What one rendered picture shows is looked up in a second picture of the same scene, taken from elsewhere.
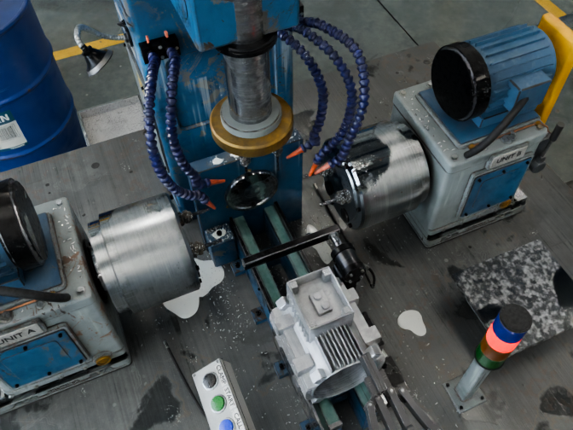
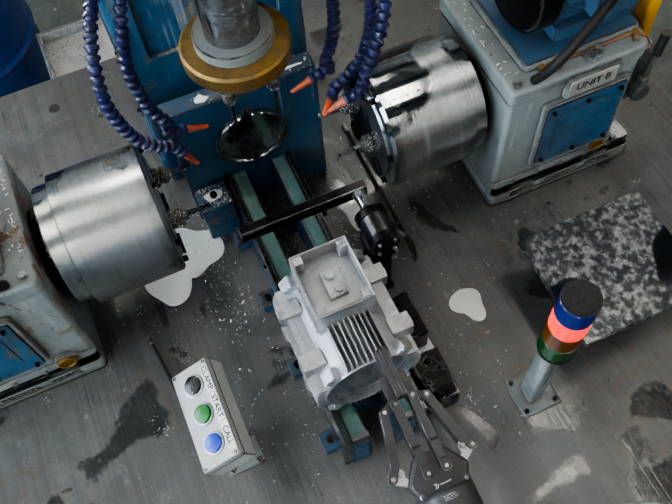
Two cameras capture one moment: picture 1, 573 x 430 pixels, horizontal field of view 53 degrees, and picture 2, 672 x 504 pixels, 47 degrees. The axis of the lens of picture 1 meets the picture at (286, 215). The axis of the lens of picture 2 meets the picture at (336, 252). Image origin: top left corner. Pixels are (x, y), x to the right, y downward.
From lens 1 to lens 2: 11 cm
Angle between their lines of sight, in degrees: 7
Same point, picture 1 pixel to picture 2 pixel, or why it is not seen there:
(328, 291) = (345, 268)
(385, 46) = not seen: outside the picture
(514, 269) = (602, 231)
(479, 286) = (554, 255)
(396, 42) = not seen: outside the picture
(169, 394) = (154, 402)
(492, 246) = (578, 201)
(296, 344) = (304, 337)
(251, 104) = (227, 21)
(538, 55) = not seen: outside the picture
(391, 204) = (435, 150)
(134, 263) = (92, 238)
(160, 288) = (130, 270)
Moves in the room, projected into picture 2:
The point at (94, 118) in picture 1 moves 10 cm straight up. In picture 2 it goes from (60, 42) to (48, 19)
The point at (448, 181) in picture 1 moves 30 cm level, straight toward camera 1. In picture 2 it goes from (512, 116) to (461, 249)
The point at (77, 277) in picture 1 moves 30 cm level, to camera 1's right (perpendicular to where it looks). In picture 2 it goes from (17, 259) to (201, 249)
